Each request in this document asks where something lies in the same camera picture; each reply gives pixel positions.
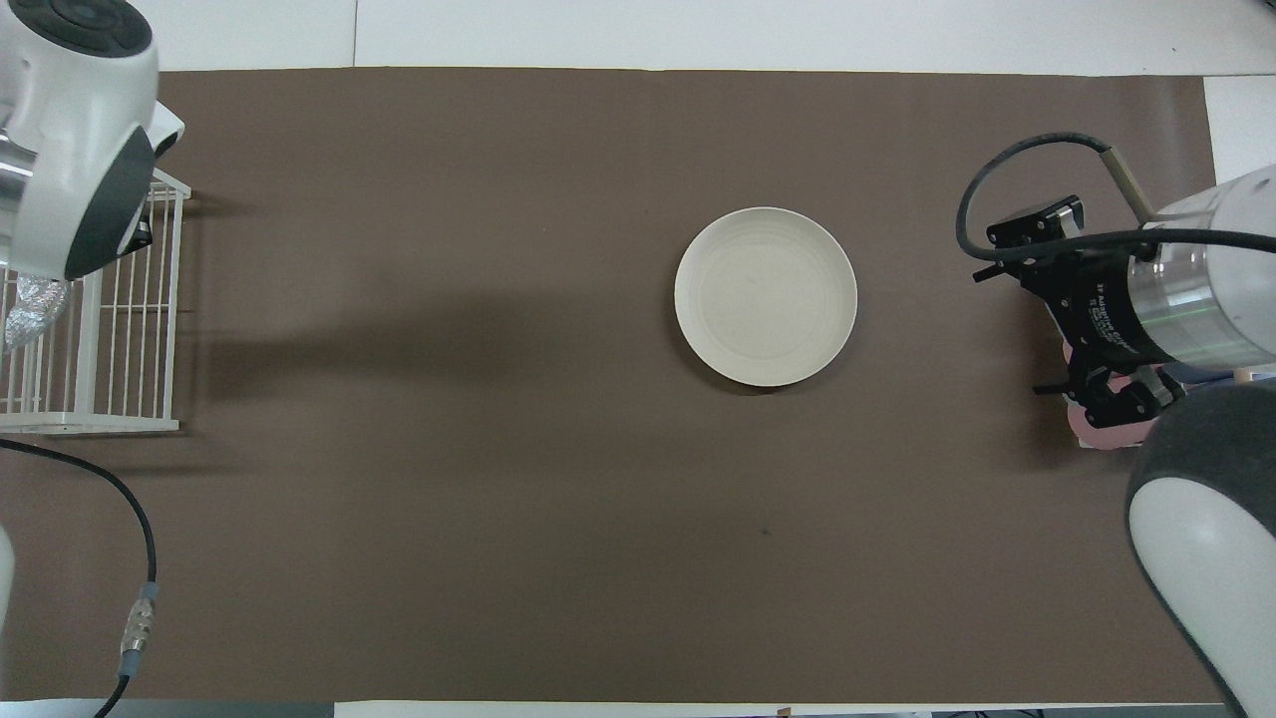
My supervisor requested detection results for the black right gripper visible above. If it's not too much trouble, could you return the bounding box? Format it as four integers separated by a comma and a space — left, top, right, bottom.
985, 195, 1188, 431

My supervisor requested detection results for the silver mesh scrubber sponge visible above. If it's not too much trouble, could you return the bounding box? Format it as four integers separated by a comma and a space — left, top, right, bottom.
4, 276, 73, 348

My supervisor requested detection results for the cream round plate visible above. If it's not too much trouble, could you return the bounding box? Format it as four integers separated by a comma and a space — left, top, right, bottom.
674, 206, 858, 388

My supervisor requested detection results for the brown table mat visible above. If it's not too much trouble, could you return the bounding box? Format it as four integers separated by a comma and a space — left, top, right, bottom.
0, 67, 1272, 704

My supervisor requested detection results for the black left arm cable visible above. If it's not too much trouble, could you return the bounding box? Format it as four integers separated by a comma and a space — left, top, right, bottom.
0, 439, 160, 718

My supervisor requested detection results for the white wire basket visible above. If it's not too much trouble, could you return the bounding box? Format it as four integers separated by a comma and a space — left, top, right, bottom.
0, 168, 192, 435

